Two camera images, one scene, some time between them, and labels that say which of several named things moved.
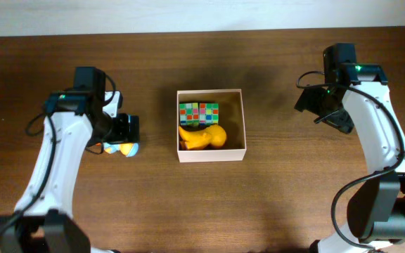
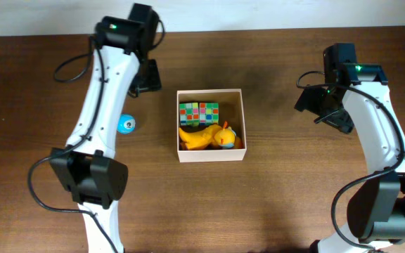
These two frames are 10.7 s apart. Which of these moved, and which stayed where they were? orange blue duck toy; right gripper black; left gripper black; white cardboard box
Moved: orange blue duck toy; left gripper black
Stayed: white cardboard box; right gripper black
